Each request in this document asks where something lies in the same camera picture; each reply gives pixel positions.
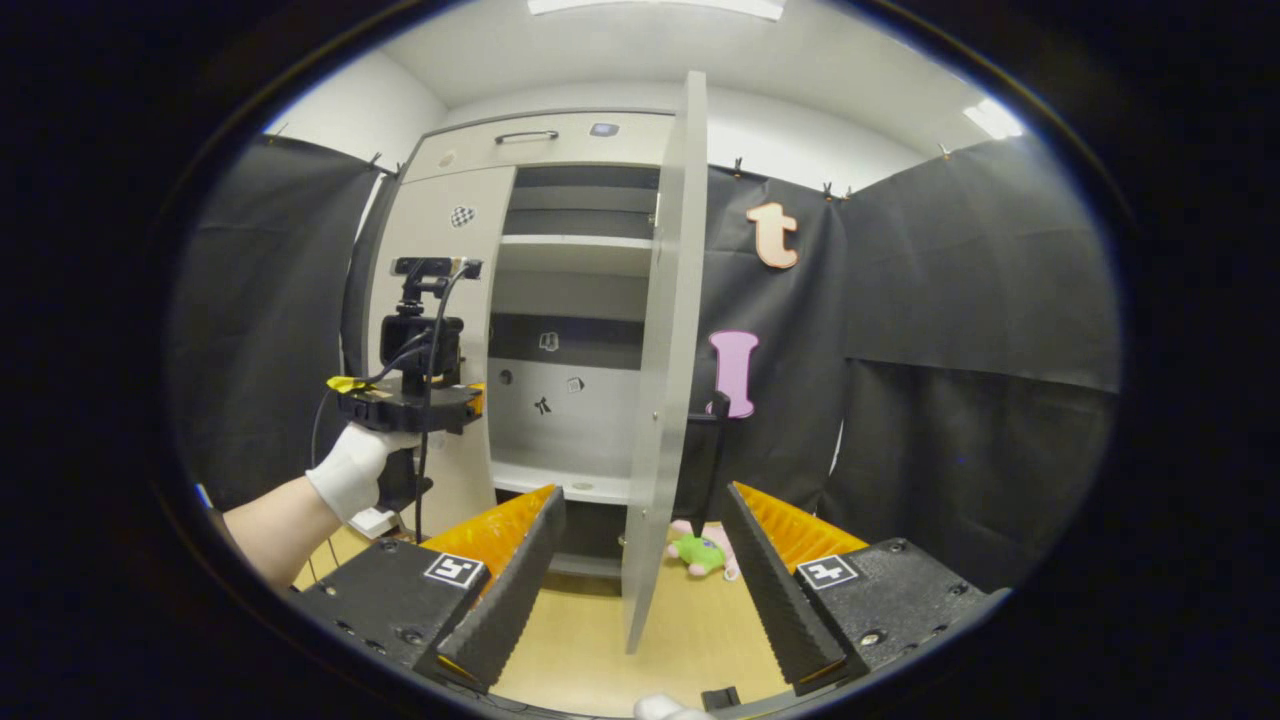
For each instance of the green and pink plush toy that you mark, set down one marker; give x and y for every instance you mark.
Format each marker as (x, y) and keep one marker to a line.
(697, 553)

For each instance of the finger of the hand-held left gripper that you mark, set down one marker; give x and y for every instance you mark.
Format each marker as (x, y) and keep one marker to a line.
(477, 398)

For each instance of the beige shoe cabinet door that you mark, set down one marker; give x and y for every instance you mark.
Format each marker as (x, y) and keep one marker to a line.
(665, 350)
(420, 230)

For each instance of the large ceiling light panel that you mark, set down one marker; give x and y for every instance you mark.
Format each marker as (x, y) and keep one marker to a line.
(655, 8)

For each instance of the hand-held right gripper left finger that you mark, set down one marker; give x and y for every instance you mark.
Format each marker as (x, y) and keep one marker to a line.
(510, 600)

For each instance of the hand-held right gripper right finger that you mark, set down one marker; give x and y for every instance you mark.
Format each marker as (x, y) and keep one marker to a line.
(775, 600)

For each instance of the small ceiling light panel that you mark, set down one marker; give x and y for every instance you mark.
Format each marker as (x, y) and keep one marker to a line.
(992, 118)

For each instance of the white cabinet shelf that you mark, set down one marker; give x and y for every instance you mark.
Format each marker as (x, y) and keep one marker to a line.
(570, 255)
(560, 485)

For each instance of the black backdrop cloth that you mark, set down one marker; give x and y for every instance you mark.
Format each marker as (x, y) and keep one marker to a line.
(950, 280)

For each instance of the beige double-door shoe cabinet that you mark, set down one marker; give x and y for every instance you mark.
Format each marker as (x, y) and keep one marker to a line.
(470, 155)

